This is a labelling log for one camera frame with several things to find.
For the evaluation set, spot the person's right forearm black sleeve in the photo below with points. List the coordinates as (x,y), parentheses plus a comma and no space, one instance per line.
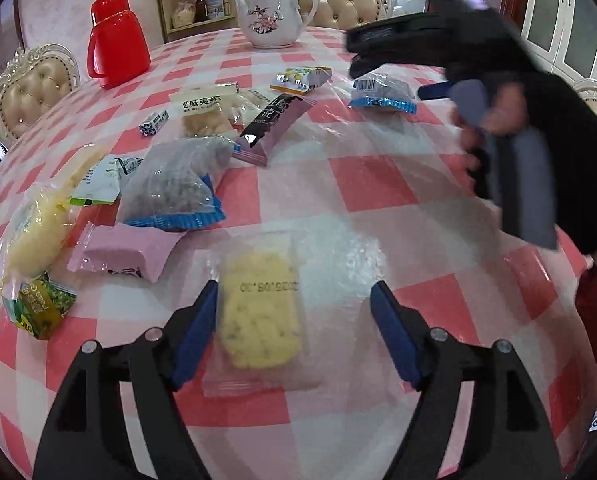
(578,170)

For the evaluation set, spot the small blue-edged clear snack packet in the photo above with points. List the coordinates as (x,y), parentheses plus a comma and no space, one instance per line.
(383,92)

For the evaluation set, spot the black pink snack packet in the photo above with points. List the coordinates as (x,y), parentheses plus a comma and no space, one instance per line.
(268,130)

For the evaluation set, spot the green yellow snack packet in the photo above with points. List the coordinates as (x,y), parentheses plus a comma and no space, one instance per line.
(38,307)

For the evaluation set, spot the brown bottle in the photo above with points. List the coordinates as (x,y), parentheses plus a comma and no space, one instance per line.
(201,9)

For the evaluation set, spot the white floral teapot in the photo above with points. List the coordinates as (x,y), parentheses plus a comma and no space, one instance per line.
(273,25)

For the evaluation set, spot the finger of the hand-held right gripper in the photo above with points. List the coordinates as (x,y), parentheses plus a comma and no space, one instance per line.
(434,91)
(393,40)

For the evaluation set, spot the red thermos jug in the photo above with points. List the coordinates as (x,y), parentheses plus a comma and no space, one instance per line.
(118,40)

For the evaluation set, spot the white glass door cabinet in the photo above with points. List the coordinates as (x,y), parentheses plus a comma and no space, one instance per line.
(573,15)

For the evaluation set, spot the small blue white candy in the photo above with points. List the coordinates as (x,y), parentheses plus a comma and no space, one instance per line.
(153,122)

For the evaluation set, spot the person's right hand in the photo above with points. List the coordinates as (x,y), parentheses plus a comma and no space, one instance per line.
(503,112)

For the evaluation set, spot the clear yellow cracker packet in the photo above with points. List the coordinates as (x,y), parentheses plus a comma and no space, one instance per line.
(258,310)

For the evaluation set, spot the clear bag of beige food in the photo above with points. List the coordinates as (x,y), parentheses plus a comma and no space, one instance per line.
(182,16)

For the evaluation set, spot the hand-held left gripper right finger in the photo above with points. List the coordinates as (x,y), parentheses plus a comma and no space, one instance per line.
(393,335)

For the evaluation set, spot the wooden corner shelf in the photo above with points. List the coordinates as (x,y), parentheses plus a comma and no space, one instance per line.
(164,5)

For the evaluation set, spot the long yellow snack packet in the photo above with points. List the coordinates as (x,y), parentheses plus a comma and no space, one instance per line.
(36,235)

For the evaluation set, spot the white label clear snack packet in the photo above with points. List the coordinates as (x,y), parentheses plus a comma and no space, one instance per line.
(203,120)
(248,105)

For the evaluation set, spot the green white snack packet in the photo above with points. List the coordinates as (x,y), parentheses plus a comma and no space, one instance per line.
(103,180)

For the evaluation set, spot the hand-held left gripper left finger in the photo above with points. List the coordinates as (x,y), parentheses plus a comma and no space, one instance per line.
(198,332)

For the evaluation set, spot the white yellow leaf snack packet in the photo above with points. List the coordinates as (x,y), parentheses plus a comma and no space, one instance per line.
(298,80)

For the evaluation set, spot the large blue-edged clear seed packet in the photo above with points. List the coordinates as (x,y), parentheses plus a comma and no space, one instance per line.
(178,185)

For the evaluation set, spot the blue labelled jar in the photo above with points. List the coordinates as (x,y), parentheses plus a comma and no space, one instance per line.
(217,7)

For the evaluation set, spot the pink checked tablecloth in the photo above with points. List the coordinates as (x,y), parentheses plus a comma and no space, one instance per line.
(378,180)

